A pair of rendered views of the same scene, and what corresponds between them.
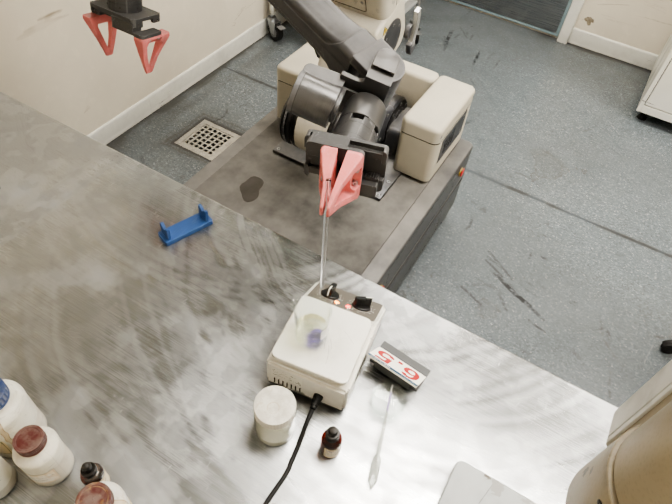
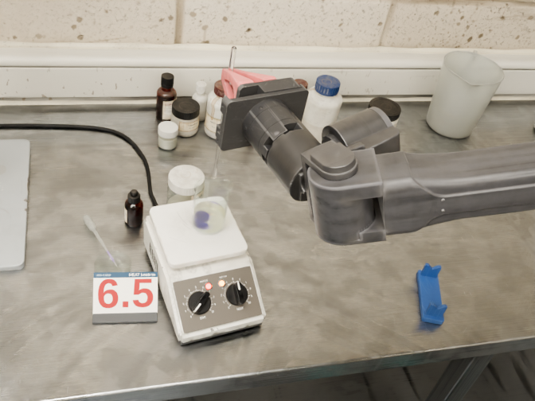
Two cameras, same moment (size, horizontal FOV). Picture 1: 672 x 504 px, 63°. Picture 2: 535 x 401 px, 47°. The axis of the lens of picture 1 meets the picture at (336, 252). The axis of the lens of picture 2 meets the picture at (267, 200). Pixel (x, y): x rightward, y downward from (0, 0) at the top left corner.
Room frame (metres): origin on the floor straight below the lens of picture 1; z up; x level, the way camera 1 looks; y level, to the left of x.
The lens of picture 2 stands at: (0.93, -0.39, 1.50)
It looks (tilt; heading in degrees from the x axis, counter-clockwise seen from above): 43 degrees down; 133
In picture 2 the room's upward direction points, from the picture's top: 12 degrees clockwise
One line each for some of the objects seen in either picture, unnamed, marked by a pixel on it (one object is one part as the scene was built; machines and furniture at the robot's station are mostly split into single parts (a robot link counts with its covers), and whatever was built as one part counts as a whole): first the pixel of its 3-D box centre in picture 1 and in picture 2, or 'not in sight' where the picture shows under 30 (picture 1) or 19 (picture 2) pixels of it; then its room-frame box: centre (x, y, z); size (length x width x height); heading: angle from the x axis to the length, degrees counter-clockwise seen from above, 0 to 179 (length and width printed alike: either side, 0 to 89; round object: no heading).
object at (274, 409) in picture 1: (275, 416); (185, 194); (0.32, 0.06, 0.79); 0.06 x 0.06 x 0.08
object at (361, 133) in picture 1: (350, 148); (273, 130); (0.55, 0.00, 1.10); 0.10 x 0.07 x 0.07; 80
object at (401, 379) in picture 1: (399, 363); (125, 297); (0.44, -0.12, 0.77); 0.09 x 0.06 x 0.04; 59
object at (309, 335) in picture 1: (310, 321); (212, 205); (0.43, 0.02, 0.87); 0.06 x 0.05 x 0.08; 83
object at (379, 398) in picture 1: (388, 401); (113, 268); (0.38, -0.11, 0.76); 0.06 x 0.06 x 0.02
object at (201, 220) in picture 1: (185, 223); (432, 291); (0.69, 0.29, 0.77); 0.10 x 0.03 x 0.04; 135
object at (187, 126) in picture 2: not in sight; (185, 117); (0.13, 0.19, 0.78); 0.05 x 0.05 x 0.06
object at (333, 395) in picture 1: (327, 339); (201, 262); (0.46, 0.00, 0.79); 0.22 x 0.13 x 0.08; 164
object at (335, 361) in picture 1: (323, 338); (197, 230); (0.43, 0.00, 0.83); 0.12 x 0.12 x 0.01; 74
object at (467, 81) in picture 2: not in sight; (461, 93); (0.38, 0.73, 0.82); 0.18 x 0.13 x 0.15; 122
